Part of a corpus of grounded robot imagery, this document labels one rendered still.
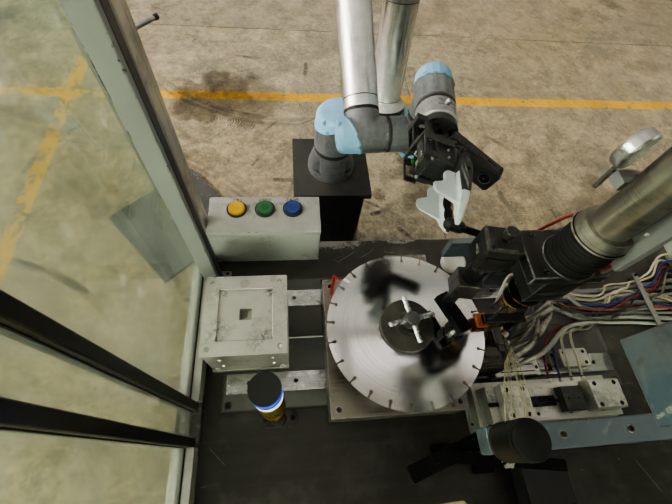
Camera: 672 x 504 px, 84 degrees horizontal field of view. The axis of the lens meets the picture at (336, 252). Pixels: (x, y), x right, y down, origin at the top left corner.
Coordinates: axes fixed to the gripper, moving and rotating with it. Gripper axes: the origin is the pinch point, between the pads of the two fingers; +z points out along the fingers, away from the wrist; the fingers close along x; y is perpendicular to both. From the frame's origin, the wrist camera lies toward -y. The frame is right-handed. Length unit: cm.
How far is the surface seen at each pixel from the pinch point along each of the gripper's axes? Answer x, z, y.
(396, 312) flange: -25.6, 5.6, -3.8
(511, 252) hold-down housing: 4.8, 6.3, -5.2
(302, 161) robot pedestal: -53, -52, 16
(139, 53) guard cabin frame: -3, -15, 51
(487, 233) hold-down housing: 4.1, 3.7, -2.1
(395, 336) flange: -25.7, 10.7, -3.6
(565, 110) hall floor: -78, -200, -168
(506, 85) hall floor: -89, -220, -129
